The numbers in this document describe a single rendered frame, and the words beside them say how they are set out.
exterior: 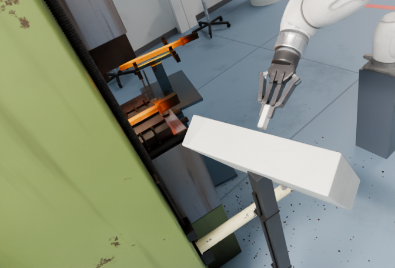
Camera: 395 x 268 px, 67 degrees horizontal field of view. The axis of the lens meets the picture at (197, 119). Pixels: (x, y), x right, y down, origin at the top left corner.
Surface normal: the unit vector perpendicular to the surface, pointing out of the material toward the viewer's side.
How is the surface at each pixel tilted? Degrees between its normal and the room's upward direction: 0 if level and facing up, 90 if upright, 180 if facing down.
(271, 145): 30
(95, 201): 90
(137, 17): 90
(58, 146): 90
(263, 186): 90
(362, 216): 0
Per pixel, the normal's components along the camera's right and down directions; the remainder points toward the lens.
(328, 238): -0.29, -0.74
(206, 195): 0.44, 0.46
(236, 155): -0.55, -0.33
